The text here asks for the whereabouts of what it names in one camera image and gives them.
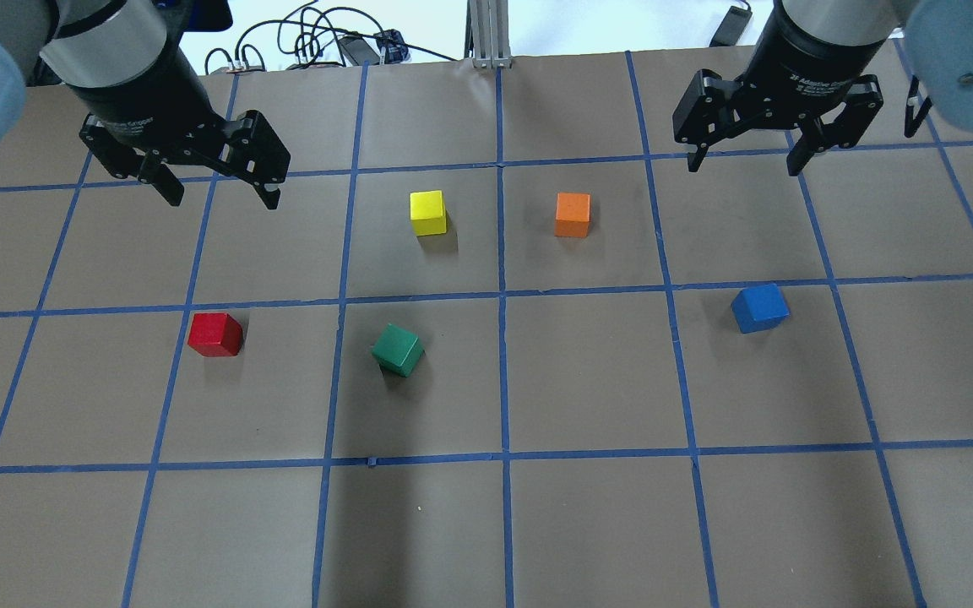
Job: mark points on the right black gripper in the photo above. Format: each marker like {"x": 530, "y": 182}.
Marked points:
{"x": 796, "y": 63}

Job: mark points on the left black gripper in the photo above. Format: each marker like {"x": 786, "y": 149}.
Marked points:
{"x": 143, "y": 91}

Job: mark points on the red wooden block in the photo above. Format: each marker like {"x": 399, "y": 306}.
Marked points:
{"x": 215, "y": 334}

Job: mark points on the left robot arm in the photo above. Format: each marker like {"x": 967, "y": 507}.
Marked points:
{"x": 84, "y": 43}

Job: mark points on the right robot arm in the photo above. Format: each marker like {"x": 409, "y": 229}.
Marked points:
{"x": 937, "y": 39}

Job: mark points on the blue wooden block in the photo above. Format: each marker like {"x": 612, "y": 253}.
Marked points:
{"x": 760, "y": 308}

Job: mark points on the orange wooden block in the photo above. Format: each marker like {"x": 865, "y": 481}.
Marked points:
{"x": 572, "y": 215}

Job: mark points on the yellow wooden block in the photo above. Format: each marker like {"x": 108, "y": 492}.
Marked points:
{"x": 428, "y": 213}

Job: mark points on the green wooden block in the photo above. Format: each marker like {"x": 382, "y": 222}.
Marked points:
{"x": 397, "y": 350}

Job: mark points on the black power adapter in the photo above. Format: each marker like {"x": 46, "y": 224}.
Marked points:
{"x": 732, "y": 26}

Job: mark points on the aluminium frame post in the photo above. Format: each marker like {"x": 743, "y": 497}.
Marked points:
{"x": 487, "y": 42}

